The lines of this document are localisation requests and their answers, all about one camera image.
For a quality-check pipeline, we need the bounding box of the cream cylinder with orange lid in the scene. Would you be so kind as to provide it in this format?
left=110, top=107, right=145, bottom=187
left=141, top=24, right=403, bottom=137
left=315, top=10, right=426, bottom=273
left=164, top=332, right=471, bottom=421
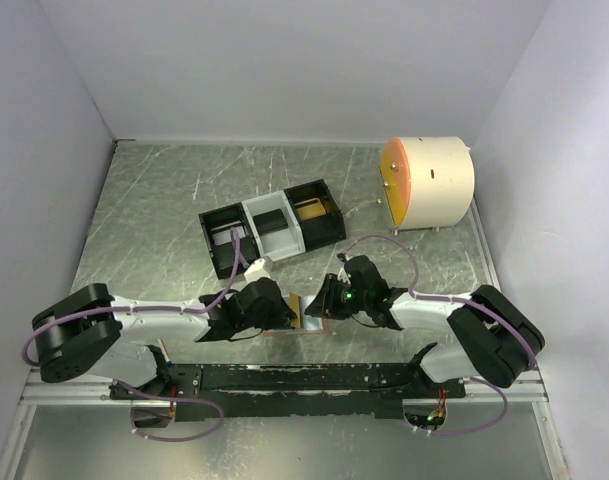
left=379, top=136, right=475, bottom=231

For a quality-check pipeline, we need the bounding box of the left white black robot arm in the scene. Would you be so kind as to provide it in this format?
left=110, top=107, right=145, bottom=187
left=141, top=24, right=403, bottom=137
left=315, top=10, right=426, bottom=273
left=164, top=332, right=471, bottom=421
left=25, top=278, right=296, bottom=399

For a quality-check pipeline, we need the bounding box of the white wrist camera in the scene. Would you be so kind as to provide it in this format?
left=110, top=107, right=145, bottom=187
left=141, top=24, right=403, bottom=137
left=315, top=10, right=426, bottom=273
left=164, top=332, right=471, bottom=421
left=337, top=253, right=349, bottom=282
left=244, top=257, right=273, bottom=282

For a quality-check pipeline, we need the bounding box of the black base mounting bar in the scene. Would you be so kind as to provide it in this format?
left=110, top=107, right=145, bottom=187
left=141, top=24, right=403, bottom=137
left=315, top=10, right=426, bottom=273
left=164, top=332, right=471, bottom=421
left=108, top=362, right=465, bottom=421

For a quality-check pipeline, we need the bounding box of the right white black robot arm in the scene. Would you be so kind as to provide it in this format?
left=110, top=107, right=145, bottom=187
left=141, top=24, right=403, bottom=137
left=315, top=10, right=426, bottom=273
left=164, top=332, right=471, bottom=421
left=305, top=255, right=545, bottom=398

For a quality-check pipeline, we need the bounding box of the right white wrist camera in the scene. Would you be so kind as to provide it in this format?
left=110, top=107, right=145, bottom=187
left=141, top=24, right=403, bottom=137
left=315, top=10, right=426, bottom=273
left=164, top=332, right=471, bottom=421
left=337, top=253, right=349, bottom=282

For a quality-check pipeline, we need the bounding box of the orange leather card holder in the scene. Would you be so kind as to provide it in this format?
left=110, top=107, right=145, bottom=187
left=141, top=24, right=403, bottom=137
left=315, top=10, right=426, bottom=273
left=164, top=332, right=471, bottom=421
left=264, top=295, right=329, bottom=336

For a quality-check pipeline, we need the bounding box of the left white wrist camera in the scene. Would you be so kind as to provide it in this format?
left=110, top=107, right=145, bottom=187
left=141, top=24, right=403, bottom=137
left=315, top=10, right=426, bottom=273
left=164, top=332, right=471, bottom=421
left=244, top=257, right=273, bottom=282

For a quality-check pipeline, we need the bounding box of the black white three-compartment tray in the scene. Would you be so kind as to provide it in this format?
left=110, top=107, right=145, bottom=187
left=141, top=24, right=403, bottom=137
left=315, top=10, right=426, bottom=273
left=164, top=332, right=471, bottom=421
left=199, top=179, right=346, bottom=280

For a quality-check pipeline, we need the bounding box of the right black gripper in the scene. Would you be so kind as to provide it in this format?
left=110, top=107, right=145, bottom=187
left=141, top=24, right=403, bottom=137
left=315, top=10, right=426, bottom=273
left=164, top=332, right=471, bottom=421
left=305, top=273, right=370, bottom=320

